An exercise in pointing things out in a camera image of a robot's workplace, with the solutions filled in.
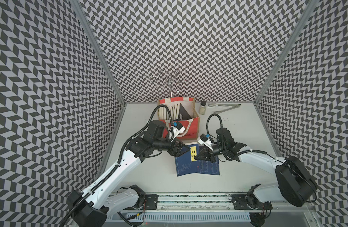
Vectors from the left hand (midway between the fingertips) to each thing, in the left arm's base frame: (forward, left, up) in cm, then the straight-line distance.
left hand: (184, 148), depth 68 cm
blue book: (-4, -1, -10) cm, 11 cm away
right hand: (-2, -6, -10) cm, 12 cm away
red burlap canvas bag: (+16, -5, -4) cm, 18 cm away
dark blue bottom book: (+33, 0, -13) cm, 35 cm away
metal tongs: (+48, -43, -22) cm, 68 cm away
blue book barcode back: (-2, -14, -23) cm, 27 cm away
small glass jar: (+42, -15, -17) cm, 47 cm away
